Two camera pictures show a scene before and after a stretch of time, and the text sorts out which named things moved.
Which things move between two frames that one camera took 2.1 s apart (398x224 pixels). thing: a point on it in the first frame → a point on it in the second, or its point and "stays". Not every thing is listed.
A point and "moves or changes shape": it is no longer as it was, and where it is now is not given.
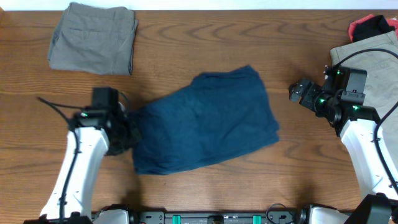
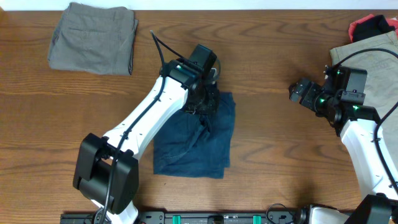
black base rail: [222, 217] stays
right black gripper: [313, 88] stays
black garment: [375, 26] stays
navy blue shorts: [220, 114] moves or changes shape
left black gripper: [135, 139] → [212, 107]
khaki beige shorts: [378, 56] stays
